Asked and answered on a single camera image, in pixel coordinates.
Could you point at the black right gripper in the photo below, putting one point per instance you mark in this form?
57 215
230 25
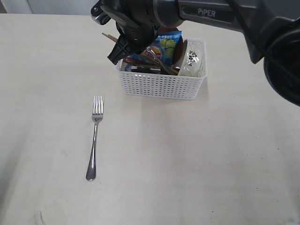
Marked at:
132 41

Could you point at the silver metal fork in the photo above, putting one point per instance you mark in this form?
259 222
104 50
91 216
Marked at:
97 117

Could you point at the silver table knife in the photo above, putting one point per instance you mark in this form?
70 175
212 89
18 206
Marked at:
154 58

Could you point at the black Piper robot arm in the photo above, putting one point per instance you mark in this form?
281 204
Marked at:
271 29

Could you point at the lower wooden chopstick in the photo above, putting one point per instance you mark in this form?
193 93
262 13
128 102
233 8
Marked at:
112 38

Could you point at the wooden chopstick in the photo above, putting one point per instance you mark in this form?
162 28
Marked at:
112 38
104 34

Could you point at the upper wooden chopstick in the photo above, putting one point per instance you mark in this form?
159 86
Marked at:
104 34

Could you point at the blue chips bag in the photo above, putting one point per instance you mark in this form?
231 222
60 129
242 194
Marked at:
165 46

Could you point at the white perforated plastic basket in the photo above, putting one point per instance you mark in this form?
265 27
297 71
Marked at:
163 86

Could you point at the brown round plate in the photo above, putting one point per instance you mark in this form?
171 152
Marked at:
179 46

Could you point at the white floral ceramic bowl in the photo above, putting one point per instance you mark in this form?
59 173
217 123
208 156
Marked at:
190 61

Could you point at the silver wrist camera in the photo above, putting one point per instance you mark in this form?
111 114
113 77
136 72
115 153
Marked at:
98 15

